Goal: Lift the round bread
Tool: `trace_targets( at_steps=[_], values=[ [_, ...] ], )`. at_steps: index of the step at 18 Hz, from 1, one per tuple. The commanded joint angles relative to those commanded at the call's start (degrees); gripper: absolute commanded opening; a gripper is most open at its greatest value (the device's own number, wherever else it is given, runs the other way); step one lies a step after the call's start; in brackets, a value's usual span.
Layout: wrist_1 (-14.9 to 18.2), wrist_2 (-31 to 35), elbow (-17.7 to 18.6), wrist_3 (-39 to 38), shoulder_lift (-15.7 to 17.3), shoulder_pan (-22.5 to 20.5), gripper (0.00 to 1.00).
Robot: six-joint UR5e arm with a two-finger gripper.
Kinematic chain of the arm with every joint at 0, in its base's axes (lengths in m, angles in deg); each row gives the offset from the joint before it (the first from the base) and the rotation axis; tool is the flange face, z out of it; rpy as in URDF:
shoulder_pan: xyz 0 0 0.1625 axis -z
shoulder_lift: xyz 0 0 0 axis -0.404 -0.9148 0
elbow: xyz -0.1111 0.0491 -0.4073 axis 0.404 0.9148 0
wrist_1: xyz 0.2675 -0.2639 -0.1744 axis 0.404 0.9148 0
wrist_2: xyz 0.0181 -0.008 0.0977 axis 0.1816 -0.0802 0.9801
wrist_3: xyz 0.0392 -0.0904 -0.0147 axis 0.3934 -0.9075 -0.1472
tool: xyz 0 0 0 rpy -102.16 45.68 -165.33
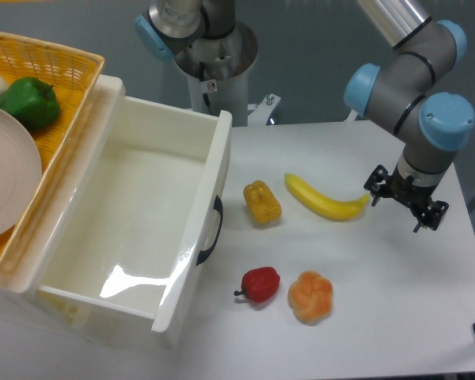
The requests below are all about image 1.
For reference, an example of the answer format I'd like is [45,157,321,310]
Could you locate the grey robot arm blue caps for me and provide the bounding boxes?
[135,1,475,230]

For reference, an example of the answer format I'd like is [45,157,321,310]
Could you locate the white drawer cabinet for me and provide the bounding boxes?
[0,75,126,335]

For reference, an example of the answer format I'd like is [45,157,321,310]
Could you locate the green bell pepper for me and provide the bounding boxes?
[0,77,61,131]

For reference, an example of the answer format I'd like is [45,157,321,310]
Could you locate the pink plate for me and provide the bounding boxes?
[0,109,42,234]

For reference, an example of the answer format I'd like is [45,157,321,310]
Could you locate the yellow woven basket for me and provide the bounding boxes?
[0,32,105,270]

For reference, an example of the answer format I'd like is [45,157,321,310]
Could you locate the black drawer handle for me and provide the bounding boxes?
[196,195,224,266]

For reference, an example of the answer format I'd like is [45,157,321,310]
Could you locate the red bell pepper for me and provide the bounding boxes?
[234,267,280,303]

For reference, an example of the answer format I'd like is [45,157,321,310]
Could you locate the round knotted orange bread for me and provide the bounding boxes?
[287,271,333,325]

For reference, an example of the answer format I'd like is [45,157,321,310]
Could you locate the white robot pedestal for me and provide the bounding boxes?
[175,21,281,127]

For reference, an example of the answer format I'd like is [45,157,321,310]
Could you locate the yellow banana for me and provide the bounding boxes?
[284,173,370,222]

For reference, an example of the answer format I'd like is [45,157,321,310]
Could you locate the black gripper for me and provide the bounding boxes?
[363,165,449,233]

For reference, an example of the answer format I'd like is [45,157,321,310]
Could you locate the white plastic drawer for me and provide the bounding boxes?
[21,96,234,350]

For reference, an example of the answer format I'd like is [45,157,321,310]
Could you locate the yellow bell pepper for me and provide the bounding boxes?
[243,180,283,225]

